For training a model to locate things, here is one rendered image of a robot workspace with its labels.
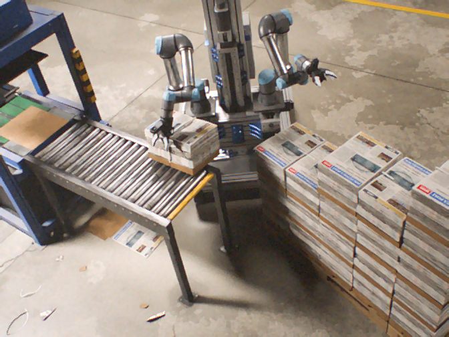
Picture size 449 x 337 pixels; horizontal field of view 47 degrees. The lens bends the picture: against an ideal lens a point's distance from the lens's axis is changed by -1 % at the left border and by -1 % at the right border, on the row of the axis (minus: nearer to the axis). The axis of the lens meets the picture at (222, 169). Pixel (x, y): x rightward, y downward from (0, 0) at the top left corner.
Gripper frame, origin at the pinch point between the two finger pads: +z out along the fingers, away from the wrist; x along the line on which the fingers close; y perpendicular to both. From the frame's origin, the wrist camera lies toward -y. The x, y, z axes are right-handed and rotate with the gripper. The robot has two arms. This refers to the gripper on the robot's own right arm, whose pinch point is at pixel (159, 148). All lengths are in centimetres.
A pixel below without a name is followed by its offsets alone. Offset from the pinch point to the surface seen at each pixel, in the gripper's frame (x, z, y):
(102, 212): 89, 88, 48
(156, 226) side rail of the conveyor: -19.9, 40.6, -16.8
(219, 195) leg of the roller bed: -28, 29, 35
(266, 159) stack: -50, -2, 47
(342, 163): -107, -20, 25
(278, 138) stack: -49, -14, 61
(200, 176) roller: -20.9, 15.0, 18.6
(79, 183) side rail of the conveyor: 47, 36, -19
